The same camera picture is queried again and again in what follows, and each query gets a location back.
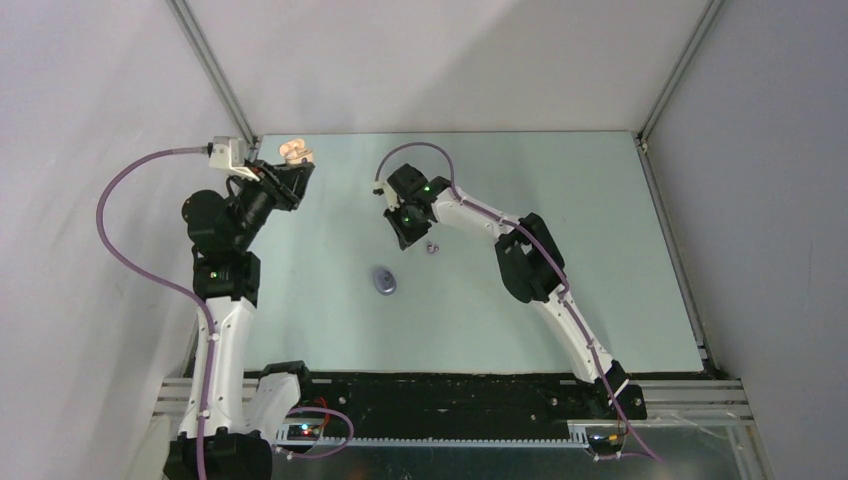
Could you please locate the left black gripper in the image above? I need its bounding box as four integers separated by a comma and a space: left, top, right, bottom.
228, 159, 313, 251

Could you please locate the beige earbud charging case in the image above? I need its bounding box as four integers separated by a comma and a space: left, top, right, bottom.
278, 138, 314, 166

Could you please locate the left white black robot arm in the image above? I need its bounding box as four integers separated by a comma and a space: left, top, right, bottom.
164, 159, 316, 479

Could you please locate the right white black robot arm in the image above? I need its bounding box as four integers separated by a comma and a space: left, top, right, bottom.
373, 164, 644, 420

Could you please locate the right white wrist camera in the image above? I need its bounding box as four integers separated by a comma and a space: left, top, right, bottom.
372, 180, 401, 211

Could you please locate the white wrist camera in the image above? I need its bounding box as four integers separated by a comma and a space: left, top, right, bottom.
372, 180, 401, 211
208, 136, 259, 182

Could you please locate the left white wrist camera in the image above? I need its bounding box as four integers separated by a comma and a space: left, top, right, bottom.
208, 136, 259, 182

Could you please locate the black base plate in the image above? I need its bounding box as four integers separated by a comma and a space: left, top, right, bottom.
297, 371, 624, 442

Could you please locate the left aluminium corner post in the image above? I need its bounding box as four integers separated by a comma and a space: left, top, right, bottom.
165, 0, 257, 145

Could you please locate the aluminium corner post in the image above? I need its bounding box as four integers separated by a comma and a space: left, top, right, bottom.
637, 0, 726, 144
165, 0, 257, 145

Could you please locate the grey cable duct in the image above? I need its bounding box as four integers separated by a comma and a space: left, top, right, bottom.
171, 423, 591, 450

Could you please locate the aluminium frame rail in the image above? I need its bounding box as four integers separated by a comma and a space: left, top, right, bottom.
152, 378, 754, 426

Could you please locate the right aluminium corner post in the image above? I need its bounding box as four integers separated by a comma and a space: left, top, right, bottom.
637, 0, 726, 144

